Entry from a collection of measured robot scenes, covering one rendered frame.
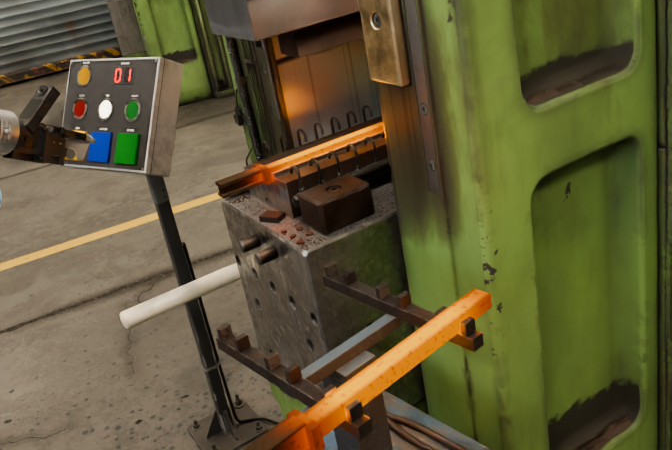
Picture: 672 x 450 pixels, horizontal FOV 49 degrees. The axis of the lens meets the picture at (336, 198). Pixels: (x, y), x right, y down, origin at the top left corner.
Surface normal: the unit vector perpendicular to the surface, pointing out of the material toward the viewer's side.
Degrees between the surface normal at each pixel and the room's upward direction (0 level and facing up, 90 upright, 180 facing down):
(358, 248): 90
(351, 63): 90
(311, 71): 90
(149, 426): 0
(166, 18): 90
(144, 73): 60
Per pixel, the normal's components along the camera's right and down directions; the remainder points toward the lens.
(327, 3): 0.52, 0.26
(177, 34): 0.30, 0.33
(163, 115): 0.83, 0.08
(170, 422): -0.18, -0.90
